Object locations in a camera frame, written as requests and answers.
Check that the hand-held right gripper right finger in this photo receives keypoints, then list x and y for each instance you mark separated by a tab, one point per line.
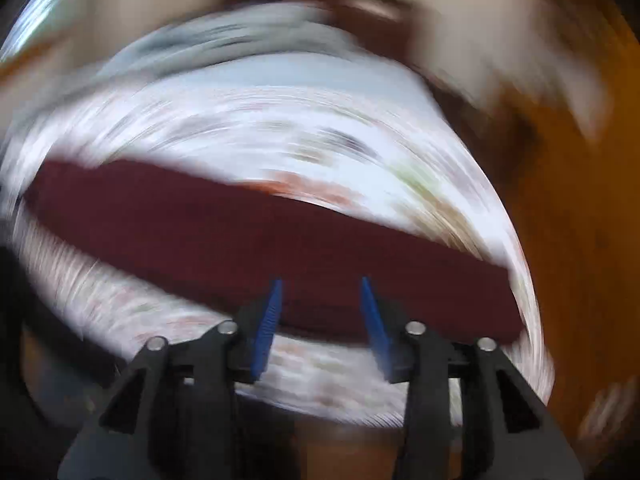
374	322

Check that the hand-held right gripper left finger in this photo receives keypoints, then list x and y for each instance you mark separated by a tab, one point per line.
269	322

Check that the dark wooden headboard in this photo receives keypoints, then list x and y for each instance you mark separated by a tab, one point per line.
380	25

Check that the maroon pants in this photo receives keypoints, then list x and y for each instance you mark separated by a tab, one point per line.
250	240

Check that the white leaf-printed bedspread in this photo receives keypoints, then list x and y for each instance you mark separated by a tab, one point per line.
300	130

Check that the pale blue cloth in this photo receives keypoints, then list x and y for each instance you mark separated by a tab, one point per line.
225	35

